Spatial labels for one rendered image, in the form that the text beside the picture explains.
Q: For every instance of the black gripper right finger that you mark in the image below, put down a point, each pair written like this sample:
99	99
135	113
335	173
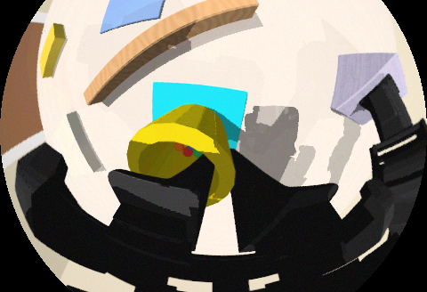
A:
259	202

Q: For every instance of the yellow rectangular block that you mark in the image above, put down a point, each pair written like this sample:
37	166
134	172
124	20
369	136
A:
52	46

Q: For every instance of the tan wooden bar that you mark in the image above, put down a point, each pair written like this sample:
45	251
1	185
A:
160	37

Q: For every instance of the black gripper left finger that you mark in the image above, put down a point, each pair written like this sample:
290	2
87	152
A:
183	196

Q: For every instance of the yellow cup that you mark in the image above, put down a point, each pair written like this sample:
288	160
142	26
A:
151	151

